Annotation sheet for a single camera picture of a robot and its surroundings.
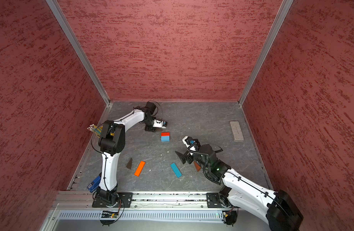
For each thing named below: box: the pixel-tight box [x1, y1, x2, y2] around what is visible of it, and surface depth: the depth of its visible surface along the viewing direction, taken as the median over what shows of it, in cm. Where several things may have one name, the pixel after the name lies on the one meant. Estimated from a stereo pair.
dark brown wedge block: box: [126, 157, 133, 170], surface depth 89 cm
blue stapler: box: [87, 175, 102, 193], surface depth 78 cm
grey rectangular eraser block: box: [229, 120, 244, 142], surface depth 102 cm
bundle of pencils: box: [86, 123, 104, 138], surface depth 86 cm
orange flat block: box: [133, 160, 146, 177], surface depth 87 cm
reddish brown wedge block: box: [193, 161, 202, 172], surface depth 87 cm
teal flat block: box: [169, 162, 183, 179], surface depth 86 cm
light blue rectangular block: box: [161, 135, 170, 142], surface depth 98 cm
